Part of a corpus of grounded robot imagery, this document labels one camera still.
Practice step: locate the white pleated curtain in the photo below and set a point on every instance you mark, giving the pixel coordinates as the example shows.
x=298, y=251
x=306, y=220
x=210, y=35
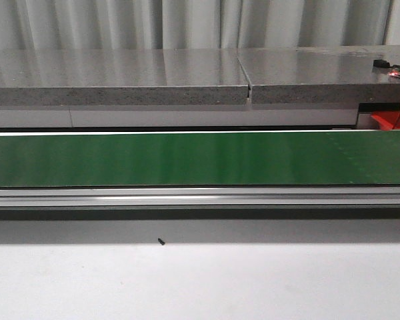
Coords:
x=196, y=24

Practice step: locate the green conveyor belt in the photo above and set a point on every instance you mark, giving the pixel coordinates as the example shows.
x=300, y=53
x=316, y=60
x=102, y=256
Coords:
x=201, y=159

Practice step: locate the small sensor circuit board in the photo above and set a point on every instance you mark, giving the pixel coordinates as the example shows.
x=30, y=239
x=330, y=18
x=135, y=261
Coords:
x=394, y=70

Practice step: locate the red plastic tray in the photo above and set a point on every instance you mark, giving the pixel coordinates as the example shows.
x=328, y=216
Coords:
x=387, y=120

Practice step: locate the grey stone countertop slab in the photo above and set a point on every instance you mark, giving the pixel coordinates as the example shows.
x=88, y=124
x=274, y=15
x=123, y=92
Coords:
x=197, y=76

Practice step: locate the aluminium conveyor frame rail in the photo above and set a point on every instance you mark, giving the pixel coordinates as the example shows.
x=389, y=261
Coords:
x=197, y=196

